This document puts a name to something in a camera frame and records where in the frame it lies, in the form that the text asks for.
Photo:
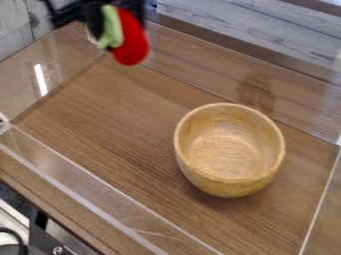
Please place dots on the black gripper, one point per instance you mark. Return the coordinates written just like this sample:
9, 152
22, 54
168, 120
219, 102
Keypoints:
88, 11

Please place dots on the red felt strawberry toy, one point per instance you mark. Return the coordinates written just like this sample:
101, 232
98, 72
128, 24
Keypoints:
124, 36

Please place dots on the light wooden bowl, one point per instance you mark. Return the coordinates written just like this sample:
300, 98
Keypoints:
229, 149

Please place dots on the clear acrylic tray enclosure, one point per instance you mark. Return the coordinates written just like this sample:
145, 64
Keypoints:
86, 144

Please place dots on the black table leg bracket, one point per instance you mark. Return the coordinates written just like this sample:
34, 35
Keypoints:
42, 240

